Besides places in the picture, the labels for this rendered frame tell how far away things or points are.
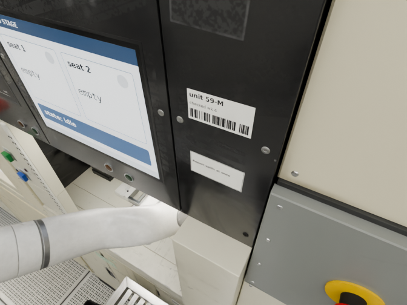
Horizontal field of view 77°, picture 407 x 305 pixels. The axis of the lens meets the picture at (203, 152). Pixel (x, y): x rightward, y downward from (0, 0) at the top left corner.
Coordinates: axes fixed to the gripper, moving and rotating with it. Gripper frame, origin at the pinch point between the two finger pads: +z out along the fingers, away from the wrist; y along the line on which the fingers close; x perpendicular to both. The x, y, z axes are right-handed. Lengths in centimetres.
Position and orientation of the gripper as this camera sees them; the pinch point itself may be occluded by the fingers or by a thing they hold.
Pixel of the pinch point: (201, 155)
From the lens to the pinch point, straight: 81.6
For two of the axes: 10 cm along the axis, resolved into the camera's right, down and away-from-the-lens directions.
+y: 8.7, 3.5, -3.5
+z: 5.0, -6.0, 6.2
